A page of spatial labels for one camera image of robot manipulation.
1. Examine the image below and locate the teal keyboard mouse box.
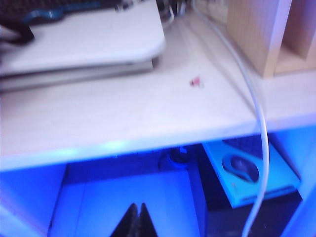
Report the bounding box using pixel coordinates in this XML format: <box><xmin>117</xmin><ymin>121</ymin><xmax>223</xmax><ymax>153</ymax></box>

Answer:
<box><xmin>202</xmin><ymin>139</ymin><xmax>302</xmax><ymax>209</ymax></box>

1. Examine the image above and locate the tangled cable bundle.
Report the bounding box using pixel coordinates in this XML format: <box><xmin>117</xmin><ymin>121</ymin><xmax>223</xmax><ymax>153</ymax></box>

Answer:
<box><xmin>158</xmin><ymin>146</ymin><xmax>190</xmax><ymax>171</ymax></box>

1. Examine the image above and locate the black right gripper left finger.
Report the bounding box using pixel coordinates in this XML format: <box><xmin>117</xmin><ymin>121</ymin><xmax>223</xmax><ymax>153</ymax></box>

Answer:
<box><xmin>110</xmin><ymin>202</ymin><xmax>138</xmax><ymax>237</ymax></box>

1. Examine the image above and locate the pink binder clip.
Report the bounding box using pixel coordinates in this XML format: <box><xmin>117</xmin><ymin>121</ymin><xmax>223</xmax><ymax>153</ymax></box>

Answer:
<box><xmin>189</xmin><ymin>77</ymin><xmax>204</xmax><ymax>88</ymax></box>

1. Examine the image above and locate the black computer tower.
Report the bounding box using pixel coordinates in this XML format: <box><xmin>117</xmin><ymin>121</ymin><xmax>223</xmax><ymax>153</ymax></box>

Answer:
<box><xmin>194</xmin><ymin>145</ymin><xmax>304</xmax><ymax>237</ymax></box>

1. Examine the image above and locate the light wooden desk organizer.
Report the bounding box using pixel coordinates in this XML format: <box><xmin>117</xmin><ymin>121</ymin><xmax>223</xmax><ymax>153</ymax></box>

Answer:
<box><xmin>226</xmin><ymin>0</ymin><xmax>316</xmax><ymax>78</ymax></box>

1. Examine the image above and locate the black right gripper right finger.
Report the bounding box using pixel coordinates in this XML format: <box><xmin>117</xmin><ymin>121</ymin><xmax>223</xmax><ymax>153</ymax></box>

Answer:
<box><xmin>138</xmin><ymin>202</ymin><xmax>159</xmax><ymax>237</ymax></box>

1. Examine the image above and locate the white desktop riser stand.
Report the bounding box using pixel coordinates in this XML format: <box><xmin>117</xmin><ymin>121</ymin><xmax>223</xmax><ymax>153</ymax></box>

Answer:
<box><xmin>0</xmin><ymin>0</ymin><xmax>166</xmax><ymax>93</ymax></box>

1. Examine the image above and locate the thick white cable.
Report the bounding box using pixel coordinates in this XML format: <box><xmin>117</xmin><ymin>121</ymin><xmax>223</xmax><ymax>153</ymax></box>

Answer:
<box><xmin>194</xmin><ymin>9</ymin><xmax>270</xmax><ymax>237</ymax></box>

